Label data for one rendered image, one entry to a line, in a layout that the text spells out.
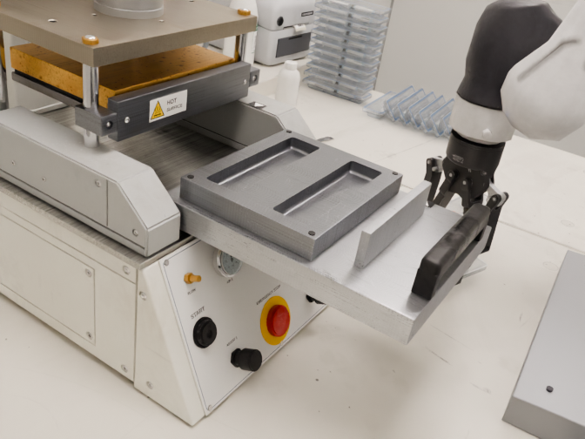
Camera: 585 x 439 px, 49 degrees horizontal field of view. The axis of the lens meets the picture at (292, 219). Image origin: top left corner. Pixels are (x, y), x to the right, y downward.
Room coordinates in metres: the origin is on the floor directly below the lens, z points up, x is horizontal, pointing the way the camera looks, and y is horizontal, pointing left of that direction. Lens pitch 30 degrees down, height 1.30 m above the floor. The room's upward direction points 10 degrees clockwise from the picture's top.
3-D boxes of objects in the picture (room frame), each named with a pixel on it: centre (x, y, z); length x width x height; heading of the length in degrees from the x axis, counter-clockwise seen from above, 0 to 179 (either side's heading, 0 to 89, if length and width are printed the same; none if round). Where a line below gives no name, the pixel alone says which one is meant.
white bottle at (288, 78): (1.38, 0.06, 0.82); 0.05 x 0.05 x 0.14
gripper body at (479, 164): (0.84, -0.23, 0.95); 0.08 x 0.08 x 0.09
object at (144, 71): (0.76, 0.23, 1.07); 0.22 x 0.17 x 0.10; 152
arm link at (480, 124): (0.87, -0.24, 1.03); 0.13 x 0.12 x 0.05; 131
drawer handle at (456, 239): (0.54, -0.16, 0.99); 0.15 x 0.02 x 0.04; 152
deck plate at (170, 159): (0.77, 0.26, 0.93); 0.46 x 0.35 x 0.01; 62
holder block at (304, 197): (0.63, 0.00, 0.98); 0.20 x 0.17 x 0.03; 152
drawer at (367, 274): (0.61, -0.04, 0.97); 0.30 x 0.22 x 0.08; 62
